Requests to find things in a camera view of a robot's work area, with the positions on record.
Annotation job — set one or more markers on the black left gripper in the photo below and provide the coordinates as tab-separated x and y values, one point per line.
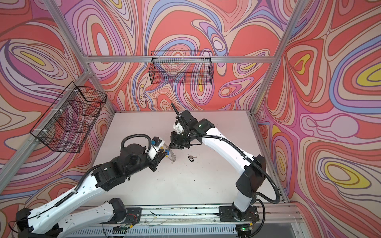
157	159

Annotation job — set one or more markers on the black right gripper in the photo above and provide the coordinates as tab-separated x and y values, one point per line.
175	143

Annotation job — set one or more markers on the large keyring with yellow sleeve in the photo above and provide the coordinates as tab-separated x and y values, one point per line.
172	156

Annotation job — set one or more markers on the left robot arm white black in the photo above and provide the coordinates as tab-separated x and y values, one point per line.
58	218

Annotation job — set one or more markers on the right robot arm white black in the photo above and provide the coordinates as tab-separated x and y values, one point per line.
254	183

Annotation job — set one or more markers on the key with black tag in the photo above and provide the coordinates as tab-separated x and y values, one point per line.
191	158

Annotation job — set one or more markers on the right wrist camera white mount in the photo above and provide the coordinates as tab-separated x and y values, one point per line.
178	128

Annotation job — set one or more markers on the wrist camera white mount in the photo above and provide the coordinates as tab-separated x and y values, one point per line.
156	144
178	128

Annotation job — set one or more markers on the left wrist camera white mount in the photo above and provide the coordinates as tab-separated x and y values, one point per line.
156	144

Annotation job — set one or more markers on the black wire basket back wall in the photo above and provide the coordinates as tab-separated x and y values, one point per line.
177	67

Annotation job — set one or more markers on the black wire basket wall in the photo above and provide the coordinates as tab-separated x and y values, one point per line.
67	123
177	67

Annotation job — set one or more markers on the black wire basket left wall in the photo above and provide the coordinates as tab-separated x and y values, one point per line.
67	123

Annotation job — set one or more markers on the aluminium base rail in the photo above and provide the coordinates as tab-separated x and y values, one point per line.
216	220

